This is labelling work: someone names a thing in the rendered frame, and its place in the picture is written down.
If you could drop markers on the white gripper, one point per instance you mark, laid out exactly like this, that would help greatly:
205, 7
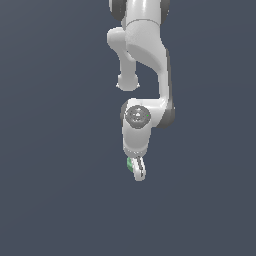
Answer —
136, 140

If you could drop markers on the small green block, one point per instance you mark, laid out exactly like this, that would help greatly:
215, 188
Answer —
129, 165

